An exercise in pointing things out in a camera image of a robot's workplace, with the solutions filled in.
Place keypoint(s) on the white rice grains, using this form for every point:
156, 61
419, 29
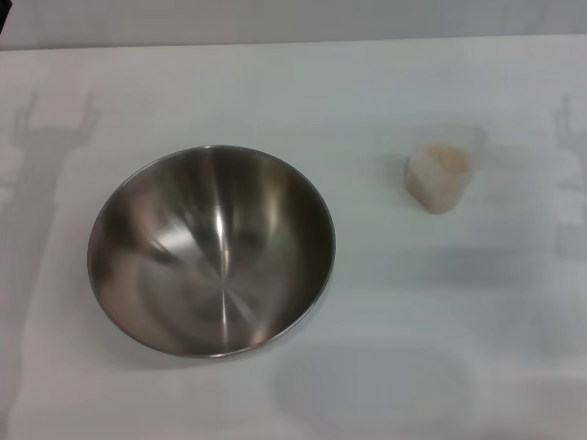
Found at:
441, 160

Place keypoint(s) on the stainless steel mixing bowl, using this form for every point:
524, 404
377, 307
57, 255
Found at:
211, 252

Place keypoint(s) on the clear plastic measuring cup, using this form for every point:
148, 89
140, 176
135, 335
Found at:
435, 194

